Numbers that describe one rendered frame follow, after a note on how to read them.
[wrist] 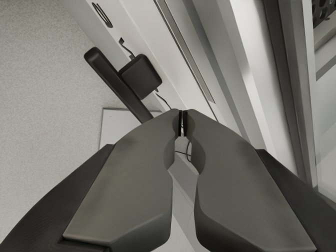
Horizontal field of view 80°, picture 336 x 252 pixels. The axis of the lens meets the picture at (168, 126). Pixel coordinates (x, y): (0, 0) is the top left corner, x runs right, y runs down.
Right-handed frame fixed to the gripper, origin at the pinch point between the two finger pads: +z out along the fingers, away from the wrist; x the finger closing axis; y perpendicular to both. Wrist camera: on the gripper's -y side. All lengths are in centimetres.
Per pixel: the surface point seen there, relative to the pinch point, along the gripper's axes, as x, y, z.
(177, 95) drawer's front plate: -0.4, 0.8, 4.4
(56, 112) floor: -60, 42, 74
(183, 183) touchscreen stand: 3, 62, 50
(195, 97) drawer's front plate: 1.1, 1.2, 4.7
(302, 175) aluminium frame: 9.3, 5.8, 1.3
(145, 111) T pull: -2.9, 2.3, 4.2
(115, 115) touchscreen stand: -34, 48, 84
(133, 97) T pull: -3.7, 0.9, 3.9
